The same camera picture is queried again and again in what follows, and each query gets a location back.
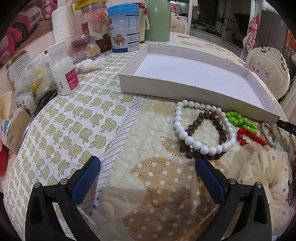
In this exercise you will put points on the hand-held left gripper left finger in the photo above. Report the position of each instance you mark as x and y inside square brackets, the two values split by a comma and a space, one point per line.
[85, 178]

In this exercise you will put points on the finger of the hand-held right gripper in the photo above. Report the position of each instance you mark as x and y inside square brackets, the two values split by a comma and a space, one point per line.
[288, 127]

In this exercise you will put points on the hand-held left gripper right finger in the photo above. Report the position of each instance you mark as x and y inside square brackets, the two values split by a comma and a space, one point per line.
[210, 180]

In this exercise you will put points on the cream dotted scrunchie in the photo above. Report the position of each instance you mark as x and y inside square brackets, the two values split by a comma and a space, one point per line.
[259, 176]

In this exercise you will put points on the white cardboard tray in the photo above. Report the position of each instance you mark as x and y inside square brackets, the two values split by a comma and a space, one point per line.
[196, 74]

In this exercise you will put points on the cream floral carved chair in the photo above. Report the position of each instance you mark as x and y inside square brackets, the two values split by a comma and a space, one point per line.
[179, 24]
[268, 69]

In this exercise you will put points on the cream carton boxes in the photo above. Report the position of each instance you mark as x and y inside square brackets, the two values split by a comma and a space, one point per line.
[16, 125]

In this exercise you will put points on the grey refrigerator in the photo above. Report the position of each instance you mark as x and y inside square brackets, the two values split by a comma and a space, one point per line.
[275, 34]

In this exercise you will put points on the pink hanging apron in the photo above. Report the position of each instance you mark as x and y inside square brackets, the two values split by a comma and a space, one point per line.
[251, 34]

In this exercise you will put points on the plastic bag yellow contents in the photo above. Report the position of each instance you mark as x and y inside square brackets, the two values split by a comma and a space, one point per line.
[37, 78]

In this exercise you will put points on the white pill bottle magenta label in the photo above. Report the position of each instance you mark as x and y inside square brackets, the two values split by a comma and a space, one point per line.
[62, 69]

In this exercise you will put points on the crumpled white tissue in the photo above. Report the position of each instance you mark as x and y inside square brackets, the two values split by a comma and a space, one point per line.
[89, 65]

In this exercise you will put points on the metal tin can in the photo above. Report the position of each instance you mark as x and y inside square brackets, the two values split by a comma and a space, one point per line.
[16, 69]

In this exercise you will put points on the clear bag of snacks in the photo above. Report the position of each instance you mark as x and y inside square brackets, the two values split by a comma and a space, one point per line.
[83, 46]

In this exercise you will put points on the blue lid powder can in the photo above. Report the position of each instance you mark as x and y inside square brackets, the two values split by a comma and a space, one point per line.
[124, 30]

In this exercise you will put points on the paper towel roll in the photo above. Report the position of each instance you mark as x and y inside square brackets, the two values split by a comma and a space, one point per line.
[62, 23]

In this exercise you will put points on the glass jar yellow lid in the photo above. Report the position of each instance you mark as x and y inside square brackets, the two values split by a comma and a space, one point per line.
[92, 20]

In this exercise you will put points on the green thermos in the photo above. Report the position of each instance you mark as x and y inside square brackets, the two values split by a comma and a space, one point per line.
[158, 20]

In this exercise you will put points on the pink plush bear poster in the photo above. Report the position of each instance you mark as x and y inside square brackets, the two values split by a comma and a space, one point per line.
[20, 23]

